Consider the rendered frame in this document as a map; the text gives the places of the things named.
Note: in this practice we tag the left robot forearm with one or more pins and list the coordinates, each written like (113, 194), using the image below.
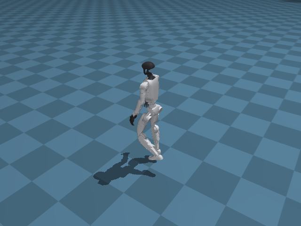
(137, 109)

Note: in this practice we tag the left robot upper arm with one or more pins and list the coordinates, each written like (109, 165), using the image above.
(143, 88)

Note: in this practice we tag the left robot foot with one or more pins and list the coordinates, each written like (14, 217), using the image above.
(155, 158)

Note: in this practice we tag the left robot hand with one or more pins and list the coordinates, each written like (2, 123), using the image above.
(132, 119)

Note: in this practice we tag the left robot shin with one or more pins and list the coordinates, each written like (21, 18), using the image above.
(147, 144)

